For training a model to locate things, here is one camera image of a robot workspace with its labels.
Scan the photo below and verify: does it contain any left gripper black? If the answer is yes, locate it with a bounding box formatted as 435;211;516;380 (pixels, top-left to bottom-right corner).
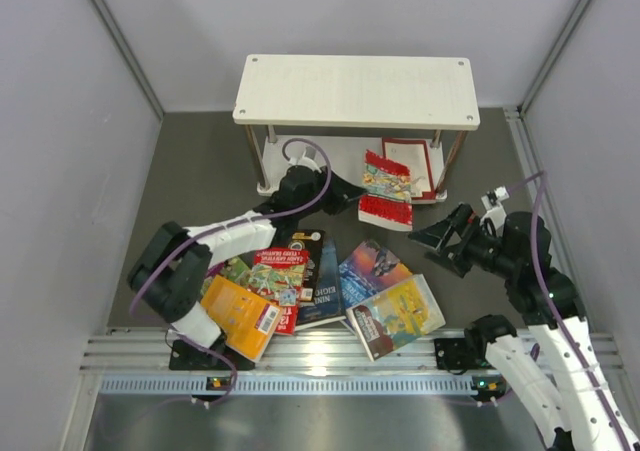
293;165;366;220

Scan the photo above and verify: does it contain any black treehouse book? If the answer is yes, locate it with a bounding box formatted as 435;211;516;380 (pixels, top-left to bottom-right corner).
288;229;326;305

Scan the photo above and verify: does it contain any purple treehouse book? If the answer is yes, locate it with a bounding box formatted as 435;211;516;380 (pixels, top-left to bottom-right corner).
200;256;251;297

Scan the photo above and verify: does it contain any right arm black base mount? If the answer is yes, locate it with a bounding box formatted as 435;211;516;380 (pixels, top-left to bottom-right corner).
433;338;492;375

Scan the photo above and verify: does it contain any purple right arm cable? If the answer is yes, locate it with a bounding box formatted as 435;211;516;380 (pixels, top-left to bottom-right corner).
449;170;631;451

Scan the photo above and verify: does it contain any red white book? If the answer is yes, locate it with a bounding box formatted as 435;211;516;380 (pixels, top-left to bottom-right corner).
382;138;436;204

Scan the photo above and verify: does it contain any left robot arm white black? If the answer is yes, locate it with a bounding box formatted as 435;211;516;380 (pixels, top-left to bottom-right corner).
127;164;366;368

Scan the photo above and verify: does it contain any red comic cover book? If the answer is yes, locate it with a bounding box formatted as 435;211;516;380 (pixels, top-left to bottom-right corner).
358;150;413;232

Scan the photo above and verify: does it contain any yellow brown paperback book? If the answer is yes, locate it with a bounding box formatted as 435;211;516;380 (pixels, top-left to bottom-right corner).
346;274;446;362

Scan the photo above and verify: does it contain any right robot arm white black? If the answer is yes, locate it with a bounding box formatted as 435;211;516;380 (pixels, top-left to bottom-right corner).
408;187;639;450

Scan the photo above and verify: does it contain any white two-tier shelf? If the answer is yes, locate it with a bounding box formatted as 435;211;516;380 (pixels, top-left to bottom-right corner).
233;54;481;203

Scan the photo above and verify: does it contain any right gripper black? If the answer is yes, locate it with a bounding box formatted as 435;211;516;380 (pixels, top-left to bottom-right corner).
407;201;518;278

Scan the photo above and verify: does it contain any dark blue Nineteen Eighty-Four book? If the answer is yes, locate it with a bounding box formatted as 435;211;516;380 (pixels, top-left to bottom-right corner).
295;238;346;332

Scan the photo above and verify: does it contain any orange yellow book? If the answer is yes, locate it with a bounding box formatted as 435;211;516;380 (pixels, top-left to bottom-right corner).
201;276;282;363

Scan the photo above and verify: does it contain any blue Jane Eyre book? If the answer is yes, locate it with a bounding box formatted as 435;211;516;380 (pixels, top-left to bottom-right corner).
338;239;413;309

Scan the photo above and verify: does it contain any red treehouse book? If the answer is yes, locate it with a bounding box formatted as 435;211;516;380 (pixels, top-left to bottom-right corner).
248;247;312;335

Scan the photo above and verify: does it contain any aluminium rail base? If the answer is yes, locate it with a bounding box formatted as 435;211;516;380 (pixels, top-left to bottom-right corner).
80;328;499;396

